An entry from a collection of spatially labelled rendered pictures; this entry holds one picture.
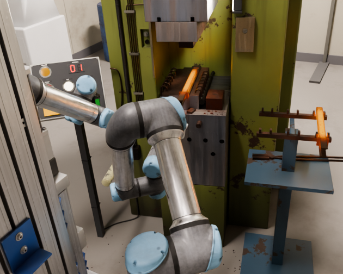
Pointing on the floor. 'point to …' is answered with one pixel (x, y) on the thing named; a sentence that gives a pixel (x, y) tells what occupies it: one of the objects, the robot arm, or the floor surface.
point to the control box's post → (90, 178)
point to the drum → (103, 31)
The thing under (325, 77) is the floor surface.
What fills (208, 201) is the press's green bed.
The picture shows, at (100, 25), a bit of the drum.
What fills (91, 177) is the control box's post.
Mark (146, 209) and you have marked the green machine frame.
